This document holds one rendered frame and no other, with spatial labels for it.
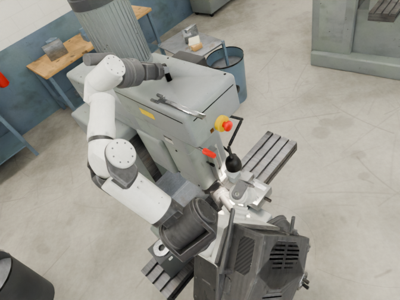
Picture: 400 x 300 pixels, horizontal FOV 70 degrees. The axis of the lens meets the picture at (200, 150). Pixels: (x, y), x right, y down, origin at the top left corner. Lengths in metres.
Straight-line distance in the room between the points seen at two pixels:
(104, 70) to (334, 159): 2.67
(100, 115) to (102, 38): 0.44
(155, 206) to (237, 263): 0.28
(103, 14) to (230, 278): 0.94
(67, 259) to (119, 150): 2.72
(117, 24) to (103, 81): 0.34
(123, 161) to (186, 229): 0.25
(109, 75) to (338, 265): 2.25
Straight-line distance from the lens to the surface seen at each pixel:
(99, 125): 0.78
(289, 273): 0.91
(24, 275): 2.98
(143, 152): 1.65
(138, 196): 0.75
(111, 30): 1.15
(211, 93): 0.98
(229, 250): 0.88
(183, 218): 0.80
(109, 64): 0.84
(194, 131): 0.96
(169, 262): 1.54
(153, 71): 0.98
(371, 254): 2.71
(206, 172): 1.34
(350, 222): 2.81
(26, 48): 5.28
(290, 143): 2.02
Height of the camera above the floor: 2.45
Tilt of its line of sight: 45 degrees down
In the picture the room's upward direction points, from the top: 21 degrees counter-clockwise
